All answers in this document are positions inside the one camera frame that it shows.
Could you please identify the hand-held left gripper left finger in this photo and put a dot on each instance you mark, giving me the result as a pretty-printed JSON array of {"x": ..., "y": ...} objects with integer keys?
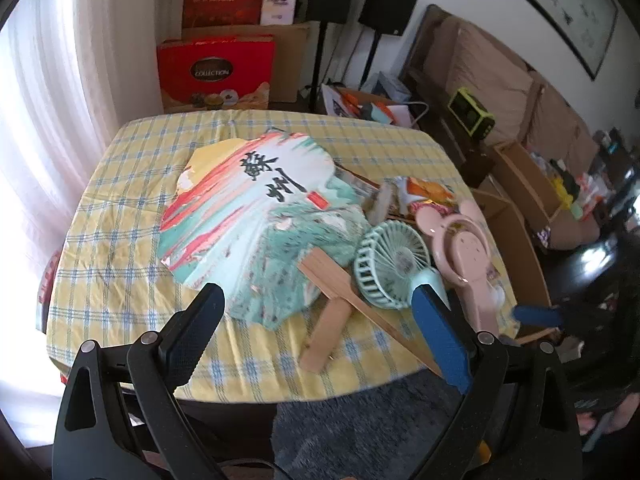
[{"x": 196, "y": 327}]

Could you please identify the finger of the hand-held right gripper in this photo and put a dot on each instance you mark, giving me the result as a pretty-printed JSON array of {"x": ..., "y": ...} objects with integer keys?
[{"x": 540, "y": 315}]

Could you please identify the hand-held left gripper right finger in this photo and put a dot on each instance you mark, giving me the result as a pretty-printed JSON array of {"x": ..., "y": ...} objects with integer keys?
[{"x": 440, "y": 330}]

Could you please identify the large cardboard box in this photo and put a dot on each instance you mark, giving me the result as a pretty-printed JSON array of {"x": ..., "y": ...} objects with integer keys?
[{"x": 520, "y": 250}]

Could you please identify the pink mouse-ear handheld fan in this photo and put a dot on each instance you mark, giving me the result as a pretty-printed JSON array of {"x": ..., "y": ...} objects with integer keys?
[{"x": 467, "y": 255}]

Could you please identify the mint green handheld fan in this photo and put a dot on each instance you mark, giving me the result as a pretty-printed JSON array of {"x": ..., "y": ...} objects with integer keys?
[{"x": 390, "y": 260}]

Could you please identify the bamboo stick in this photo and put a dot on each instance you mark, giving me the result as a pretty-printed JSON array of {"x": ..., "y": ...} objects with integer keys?
[{"x": 350, "y": 292}]

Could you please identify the painted paper fan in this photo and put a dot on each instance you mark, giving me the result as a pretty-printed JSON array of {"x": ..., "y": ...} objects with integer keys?
[{"x": 240, "y": 220}]

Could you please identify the gold orange snack packet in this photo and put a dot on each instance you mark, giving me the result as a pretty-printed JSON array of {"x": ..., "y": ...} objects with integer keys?
[{"x": 430, "y": 195}]

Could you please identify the yellow plaid tablecloth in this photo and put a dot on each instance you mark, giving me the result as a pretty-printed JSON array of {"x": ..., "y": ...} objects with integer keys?
[{"x": 125, "y": 240}]

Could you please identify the pile of colourful bags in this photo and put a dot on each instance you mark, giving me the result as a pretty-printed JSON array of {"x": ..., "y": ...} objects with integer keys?
[{"x": 575, "y": 185}]

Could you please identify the shallow cardboard tray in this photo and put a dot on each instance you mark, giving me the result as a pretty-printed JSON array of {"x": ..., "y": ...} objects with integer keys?
[{"x": 525, "y": 180}]

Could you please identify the beige sofa cushion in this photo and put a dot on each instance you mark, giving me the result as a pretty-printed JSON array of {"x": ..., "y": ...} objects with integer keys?
[
  {"x": 485, "y": 80},
  {"x": 562, "y": 120}
]

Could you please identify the brown sofa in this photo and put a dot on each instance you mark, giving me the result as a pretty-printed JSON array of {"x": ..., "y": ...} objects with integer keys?
[{"x": 440, "y": 125}]

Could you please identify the green black portable radio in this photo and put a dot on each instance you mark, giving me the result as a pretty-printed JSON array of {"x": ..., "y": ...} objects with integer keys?
[{"x": 471, "y": 111}]

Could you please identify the cardboard box with papers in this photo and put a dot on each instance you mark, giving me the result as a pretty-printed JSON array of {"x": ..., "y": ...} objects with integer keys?
[{"x": 370, "y": 107}]

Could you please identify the red gift box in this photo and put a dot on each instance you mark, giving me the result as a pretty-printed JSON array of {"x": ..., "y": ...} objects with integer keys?
[{"x": 215, "y": 75}]

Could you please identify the brown cardboard box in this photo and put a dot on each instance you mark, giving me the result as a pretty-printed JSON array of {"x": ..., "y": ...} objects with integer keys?
[{"x": 292, "y": 65}]

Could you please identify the white curtain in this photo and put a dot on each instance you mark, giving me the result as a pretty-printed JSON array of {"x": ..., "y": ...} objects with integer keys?
[{"x": 65, "y": 70}]

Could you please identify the framed ink painting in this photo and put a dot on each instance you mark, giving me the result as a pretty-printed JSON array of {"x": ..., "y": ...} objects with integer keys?
[{"x": 560, "y": 5}]

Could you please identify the white pink tissue box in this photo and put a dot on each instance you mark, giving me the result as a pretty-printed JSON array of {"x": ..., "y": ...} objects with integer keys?
[{"x": 280, "y": 0}]

